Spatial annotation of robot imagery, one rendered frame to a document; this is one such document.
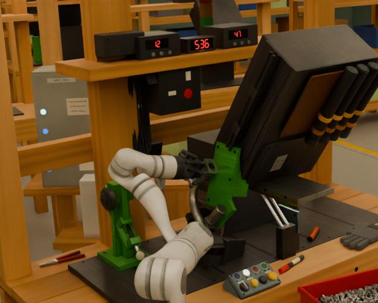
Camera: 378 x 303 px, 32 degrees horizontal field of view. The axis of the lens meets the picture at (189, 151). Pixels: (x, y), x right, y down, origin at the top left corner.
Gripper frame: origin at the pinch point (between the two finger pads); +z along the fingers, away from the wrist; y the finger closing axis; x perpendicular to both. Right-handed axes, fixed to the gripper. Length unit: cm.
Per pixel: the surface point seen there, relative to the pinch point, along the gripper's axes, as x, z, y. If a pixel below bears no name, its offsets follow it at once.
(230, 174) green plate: -6.7, 2.9, -6.0
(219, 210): -0.1, -0.3, -15.3
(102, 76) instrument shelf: -6.7, -34.4, 27.6
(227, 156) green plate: -8.2, 2.9, -0.1
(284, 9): 326, 573, 524
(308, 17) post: -19, 66, 66
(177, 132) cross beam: 20.7, 12.1, 30.1
